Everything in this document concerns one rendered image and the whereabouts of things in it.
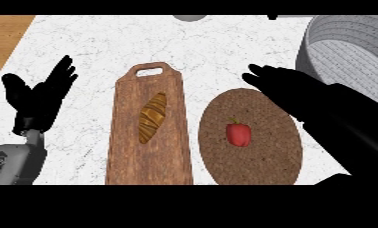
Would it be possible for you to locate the brown wooden cutting board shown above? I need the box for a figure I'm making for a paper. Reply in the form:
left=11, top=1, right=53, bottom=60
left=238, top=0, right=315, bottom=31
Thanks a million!
left=105, top=61, right=195, bottom=186

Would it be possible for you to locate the red bell pepper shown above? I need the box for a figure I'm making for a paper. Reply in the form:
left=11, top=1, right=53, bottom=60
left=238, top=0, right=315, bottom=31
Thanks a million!
left=225, top=117, right=253, bottom=148

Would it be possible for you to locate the pale wooden surface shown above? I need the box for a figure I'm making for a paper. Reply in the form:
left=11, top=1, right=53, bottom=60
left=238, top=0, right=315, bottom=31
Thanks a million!
left=0, top=15, right=37, bottom=70

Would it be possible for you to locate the grey woven basket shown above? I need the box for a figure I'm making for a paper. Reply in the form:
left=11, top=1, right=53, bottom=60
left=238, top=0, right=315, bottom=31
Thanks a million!
left=296, top=15, right=378, bottom=102

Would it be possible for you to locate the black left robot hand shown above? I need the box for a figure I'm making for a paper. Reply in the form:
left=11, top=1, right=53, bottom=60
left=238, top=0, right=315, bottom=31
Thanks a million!
left=0, top=54, right=80, bottom=137

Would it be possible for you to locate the brown oval placemat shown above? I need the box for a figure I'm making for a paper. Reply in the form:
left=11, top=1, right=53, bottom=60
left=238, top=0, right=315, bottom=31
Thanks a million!
left=198, top=88, right=304, bottom=186

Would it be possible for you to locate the grey rounded object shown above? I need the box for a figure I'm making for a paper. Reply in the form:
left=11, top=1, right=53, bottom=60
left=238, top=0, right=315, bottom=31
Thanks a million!
left=172, top=15, right=210, bottom=23

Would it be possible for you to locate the brown bread loaf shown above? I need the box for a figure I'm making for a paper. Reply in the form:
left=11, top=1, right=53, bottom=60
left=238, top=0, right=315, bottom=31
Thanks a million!
left=138, top=92, right=169, bottom=145

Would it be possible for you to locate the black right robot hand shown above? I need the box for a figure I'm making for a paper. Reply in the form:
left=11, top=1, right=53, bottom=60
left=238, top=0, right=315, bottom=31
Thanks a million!
left=241, top=63, right=378, bottom=186

